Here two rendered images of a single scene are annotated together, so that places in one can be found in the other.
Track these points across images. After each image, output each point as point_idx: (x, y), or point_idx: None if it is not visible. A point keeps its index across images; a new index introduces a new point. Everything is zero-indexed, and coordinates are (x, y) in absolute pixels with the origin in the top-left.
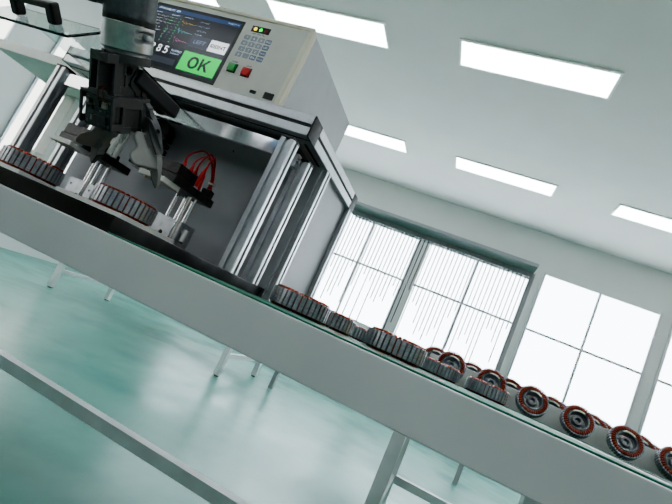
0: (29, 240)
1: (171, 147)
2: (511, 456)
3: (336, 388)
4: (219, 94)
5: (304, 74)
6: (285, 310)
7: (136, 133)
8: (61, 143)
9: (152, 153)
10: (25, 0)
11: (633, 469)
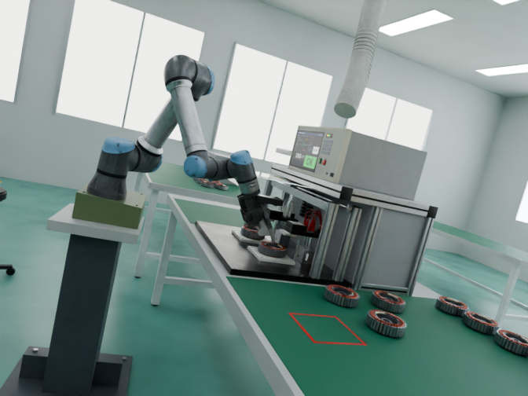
0: (211, 280)
1: None
2: (268, 369)
3: (246, 339)
4: (312, 180)
5: (352, 153)
6: (285, 304)
7: (260, 221)
8: None
9: (268, 229)
10: None
11: (303, 383)
